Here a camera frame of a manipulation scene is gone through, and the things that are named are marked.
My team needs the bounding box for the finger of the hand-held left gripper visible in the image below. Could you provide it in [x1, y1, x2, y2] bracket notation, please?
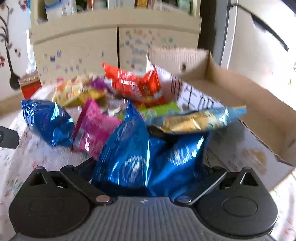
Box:
[0, 126, 19, 149]

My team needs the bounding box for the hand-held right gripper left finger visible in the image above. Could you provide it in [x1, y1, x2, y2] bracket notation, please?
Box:
[25, 159, 112, 205]

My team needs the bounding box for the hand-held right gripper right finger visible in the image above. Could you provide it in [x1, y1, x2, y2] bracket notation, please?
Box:
[173, 162, 269, 205]

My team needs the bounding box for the small blue foil snack bag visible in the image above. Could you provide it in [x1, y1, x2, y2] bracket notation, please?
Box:
[21, 99, 75, 147]

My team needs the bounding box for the pink snack packet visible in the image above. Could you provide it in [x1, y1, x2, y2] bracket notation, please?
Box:
[72, 98, 122, 160]

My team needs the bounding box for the large blue foil snack bag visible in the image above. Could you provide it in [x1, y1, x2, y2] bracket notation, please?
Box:
[91, 100, 212, 197]

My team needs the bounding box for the light blue snack packet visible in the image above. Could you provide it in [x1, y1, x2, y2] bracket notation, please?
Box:
[148, 105, 247, 136]

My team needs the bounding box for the cream yellow pastry packet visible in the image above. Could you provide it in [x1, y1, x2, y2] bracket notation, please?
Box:
[53, 74, 109, 107]

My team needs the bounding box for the silver snack packet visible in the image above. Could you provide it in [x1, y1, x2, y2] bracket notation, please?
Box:
[105, 98, 129, 116]

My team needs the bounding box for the green snack packet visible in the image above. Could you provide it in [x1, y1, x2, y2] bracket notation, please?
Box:
[139, 101, 181, 120]

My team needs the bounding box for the cardboard box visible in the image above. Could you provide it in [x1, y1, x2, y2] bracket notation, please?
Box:
[147, 47, 296, 190]

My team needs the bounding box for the purple snack packet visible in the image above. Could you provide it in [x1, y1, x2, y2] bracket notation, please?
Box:
[89, 77, 114, 95]

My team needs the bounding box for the red snack packet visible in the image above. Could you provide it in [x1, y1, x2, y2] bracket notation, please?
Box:
[102, 62, 166, 106]

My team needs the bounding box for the floral tablecloth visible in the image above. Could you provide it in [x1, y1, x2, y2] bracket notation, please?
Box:
[0, 83, 296, 241]

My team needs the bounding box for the red gift box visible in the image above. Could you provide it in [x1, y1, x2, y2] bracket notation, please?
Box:
[18, 74, 43, 100]

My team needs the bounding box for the beige wooden cabinet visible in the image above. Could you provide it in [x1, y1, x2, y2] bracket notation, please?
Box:
[29, 0, 201, 86]

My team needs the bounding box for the white blue carton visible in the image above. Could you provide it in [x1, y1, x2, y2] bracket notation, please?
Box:
[44, 0, 77, 20]

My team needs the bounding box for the white refrigerator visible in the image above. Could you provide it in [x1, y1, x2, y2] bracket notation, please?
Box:
[211, 0, 296, 98]

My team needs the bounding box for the flower tree wall decal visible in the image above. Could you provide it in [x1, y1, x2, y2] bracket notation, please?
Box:
[0, 0, 28, 90]

